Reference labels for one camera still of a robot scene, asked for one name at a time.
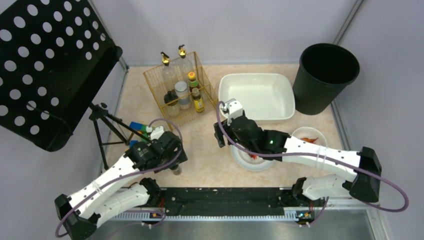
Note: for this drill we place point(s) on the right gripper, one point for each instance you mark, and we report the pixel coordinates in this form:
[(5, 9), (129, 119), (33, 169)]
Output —
[(220, 133)]

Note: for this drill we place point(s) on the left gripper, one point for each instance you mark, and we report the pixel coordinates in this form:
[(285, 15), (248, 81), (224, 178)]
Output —
[(175, 158)]

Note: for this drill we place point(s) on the white plate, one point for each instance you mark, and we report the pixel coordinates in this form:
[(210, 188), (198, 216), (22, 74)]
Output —
[(242, 158)]

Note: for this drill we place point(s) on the small yellow spice jar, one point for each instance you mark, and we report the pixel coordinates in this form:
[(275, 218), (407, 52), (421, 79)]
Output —
[(197, 100)]

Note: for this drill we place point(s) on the black lid glass jar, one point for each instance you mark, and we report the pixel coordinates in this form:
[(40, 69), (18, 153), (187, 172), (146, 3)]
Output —
[(171, 108)]

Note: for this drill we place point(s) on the sauce bottle yellow cap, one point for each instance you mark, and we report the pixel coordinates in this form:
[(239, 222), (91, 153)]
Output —
[(193, 81)]

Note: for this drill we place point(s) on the oil bottle with dark liquid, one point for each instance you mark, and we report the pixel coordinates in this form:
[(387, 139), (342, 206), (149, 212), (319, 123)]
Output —
[(168, 72)]

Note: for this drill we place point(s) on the clear oil bottle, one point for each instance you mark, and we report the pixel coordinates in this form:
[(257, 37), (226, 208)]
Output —
[(186, 66)]

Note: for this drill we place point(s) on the white bowl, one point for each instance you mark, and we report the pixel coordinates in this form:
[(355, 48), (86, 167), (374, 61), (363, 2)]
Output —
[(310, 132)]

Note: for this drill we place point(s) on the small black cap jar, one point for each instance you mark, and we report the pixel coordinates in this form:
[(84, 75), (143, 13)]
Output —
[(176, 170)]

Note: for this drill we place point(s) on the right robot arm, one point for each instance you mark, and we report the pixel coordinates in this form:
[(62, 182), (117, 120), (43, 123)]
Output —
[(353, 173)]

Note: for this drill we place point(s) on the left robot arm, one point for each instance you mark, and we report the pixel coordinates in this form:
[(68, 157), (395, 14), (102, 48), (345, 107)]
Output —
[(82, 212)]

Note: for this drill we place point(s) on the colourful toy block stack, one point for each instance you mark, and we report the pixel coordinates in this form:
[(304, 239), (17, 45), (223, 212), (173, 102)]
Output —
[(142, 129)]

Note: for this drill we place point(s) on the blue toy block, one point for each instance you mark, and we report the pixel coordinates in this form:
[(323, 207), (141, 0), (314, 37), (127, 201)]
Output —
[(132, 142)]

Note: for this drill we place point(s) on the red crab toy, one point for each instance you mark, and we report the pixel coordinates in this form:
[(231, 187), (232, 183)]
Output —
[(253, 157)]

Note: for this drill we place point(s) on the white rectangular basin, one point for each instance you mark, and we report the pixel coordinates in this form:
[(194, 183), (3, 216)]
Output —
[(265, 97)]

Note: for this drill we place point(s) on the black tripod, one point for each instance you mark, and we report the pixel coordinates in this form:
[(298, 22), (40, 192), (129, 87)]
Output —
[(111, 130)]

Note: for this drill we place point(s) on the orange shrimp in bowl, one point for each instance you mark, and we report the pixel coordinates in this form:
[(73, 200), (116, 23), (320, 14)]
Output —
[(309, 140)]

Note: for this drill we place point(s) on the black trash bin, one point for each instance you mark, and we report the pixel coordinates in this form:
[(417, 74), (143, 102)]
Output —
[(325, 70)]

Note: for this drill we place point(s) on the black perforated panel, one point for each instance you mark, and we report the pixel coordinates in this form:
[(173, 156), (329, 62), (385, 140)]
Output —
[(55, 55)]

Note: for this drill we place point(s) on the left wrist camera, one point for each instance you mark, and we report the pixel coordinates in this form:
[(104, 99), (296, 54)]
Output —
[(154, 133)]

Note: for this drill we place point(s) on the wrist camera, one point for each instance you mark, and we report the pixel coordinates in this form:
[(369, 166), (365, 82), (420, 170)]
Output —
[(232, 109), (154, 133)]

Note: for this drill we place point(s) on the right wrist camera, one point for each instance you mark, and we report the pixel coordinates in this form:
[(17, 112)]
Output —
[(232, 109)]

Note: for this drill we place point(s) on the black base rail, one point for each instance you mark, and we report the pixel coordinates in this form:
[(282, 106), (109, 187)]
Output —
[(223, 201)]

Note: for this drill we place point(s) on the gold wire rack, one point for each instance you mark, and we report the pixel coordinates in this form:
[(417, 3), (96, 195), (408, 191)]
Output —
[(155, 83)]

